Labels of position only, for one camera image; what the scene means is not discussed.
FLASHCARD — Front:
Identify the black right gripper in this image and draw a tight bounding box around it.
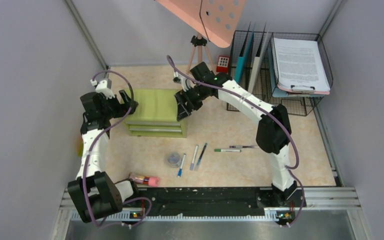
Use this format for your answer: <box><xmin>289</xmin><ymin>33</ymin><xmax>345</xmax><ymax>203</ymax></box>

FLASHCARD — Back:
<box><xmin>174</xmin><ymin>83</ymin><xmax>209</xmax><ymax>121</ymax></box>

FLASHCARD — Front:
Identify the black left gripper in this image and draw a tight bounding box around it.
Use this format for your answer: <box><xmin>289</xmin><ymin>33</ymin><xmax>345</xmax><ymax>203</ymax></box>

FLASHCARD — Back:
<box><xmin>99</xmin><ymin>89</ymin><xmax>139</xmax><ymax>119</ymax></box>

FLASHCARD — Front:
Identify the green metal drawer box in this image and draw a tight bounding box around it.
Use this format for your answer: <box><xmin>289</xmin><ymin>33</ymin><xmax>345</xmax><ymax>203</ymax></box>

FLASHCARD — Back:
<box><xmin>123</xmin><ymin>88</ymin><xmax>188</xmax><ymax>138</ymax></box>

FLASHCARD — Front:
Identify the teal file folder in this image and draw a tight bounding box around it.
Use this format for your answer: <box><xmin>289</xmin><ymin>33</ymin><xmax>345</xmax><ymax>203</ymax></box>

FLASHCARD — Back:
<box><xmin>233</xmin><ymin>22</ymin><xmax>254</xmax><ymax>84</ymax></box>

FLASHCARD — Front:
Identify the grey white file folder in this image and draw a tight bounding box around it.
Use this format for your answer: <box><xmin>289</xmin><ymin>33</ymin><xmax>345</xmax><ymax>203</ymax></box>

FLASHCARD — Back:
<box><xmin>247</xmin><ymin>22</ymin><xmax>270</xmax><ymax>93</ymax></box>

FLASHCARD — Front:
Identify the light blue clipboard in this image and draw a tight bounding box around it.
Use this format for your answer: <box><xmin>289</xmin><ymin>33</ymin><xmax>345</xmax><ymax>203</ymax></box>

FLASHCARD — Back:
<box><xmin>267</xmin><ymin>46</ymin><xmax>324</xmax><ymax>98</ymax></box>

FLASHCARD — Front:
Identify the black wire mesh file rack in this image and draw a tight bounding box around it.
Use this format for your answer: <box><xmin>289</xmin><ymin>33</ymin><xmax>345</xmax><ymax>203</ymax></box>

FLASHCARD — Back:
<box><xmin>228</xmin><ymin>30</ymin><xmax>333</xmax><ymax>116</ymax></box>

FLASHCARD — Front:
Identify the pink clipboard with papers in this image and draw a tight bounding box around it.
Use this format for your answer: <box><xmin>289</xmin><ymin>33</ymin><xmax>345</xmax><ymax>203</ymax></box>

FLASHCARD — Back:
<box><xmin>271</xmin><ymin>37</ymin><xmax>331</xmax><ymax>95</ymax></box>

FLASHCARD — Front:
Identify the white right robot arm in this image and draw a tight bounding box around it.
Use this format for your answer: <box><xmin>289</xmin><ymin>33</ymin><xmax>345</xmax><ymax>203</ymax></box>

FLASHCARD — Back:
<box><xmin>170</xmin><ymin>62</ymin><xmax>299</xmax><ymax>206</ymax></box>

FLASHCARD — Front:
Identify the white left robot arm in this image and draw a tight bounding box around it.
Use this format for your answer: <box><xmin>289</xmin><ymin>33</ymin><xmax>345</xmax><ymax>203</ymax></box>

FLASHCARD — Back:
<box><xmin>67</xmin><ymin>90</ymin><xmax>141</xmax><ymax>223</ymax></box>

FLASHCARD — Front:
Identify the teal gel pen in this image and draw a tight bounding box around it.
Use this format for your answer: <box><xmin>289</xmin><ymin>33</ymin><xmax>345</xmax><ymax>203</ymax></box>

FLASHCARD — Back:
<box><xmin>194</xmin><ymin>142</ymin><xmax>208</xmax><ymax>171</ymax></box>

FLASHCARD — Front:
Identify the green white marker pen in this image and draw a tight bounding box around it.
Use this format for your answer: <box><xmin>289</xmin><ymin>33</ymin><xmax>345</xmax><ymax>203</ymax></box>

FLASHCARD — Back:
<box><xmin>214</xmin><ymin>148</ymin><xmax>242</xmax><ymax>153</ymax></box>

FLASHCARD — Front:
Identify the clear jar of paperclips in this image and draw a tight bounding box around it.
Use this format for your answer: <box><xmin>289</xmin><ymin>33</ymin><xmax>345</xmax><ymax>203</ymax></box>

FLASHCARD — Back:
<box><xmin>167</xmin><ymin>152</ymin><xmax>182</xmax><ymax>168</ymax></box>

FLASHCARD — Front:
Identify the red white small box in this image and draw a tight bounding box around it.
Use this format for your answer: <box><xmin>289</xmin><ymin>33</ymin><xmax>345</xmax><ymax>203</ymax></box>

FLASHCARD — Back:
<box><xmin>216</xmin><ymin>55</ymin><xmax>230</xmax><ymax>74</ymax></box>

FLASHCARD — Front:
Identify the grey white marker pen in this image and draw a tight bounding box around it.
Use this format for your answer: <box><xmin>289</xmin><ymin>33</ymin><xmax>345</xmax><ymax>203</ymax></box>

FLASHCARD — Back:
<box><xmin>189</xmin><ymin>144</ymin><xmax>199</xmax><ymax>171</ymax></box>

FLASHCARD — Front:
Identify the dark purple pen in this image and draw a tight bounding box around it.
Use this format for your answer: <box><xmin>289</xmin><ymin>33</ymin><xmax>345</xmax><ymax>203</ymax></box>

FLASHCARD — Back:
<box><xmin>229</xmin><ymin>145</ymin><xmax>259</xmax><ymax>149</ymax></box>

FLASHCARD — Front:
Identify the blue white marker pen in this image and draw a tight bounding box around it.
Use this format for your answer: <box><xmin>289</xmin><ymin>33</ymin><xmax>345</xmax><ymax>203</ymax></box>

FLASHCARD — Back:
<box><xmin>177</xmin><ymin>153</ymin><xmax>186</xmax><ymax>178</ymax></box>

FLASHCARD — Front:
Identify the pink capped tube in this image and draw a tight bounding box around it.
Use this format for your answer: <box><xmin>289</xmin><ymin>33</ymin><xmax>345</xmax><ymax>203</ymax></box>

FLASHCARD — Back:
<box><xmin>128</xmin><ymin>172</ymin><xmax>161</xmax><ymax>188</ymax></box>

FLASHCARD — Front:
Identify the pink perforated board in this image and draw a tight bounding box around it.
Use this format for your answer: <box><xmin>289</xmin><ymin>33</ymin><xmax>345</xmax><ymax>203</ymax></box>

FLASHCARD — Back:
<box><xmin>158</xmin><ymin>0</ymin><xmax>246</xmax><ymax>48</ymax></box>

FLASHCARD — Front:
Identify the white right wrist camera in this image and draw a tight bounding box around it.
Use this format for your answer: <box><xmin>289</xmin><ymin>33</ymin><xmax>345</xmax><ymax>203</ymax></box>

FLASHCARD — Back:
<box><xmin>173</xmin><ymin>71</ymin><xmax>192</xmax><ymax>92</ymax></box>

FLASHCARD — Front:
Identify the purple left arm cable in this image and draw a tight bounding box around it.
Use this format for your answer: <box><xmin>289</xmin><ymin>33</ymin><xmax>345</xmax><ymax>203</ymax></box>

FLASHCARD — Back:
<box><xmin>81</xmin><ymin>69</ymin><xmax>153</xmax><ymax>229</ymax></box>

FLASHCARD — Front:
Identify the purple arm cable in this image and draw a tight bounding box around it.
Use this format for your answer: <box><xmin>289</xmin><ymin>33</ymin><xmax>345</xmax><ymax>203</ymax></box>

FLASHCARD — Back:
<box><xmin>166</xmin><ymin>54</ymin><xmax>306</xmax><ymax>228</ymax></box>
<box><xmin>81</xmin><ymin>69</ymin><xmax>153</xmax><ymax>229</ymax></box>

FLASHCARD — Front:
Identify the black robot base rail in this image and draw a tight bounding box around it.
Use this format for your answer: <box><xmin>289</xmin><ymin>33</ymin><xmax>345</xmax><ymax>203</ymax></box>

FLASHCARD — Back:
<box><xmin>134</xmin><ymin>187</ymin><xmax>307</xmax><ymax>217</ymax></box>

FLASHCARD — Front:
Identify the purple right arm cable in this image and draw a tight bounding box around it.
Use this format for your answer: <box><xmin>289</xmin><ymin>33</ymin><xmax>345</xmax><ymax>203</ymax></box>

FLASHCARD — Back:
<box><xmin>166</xmin><ymin>54</ymin><xmax>306</xmax><ymax>228</ymax></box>

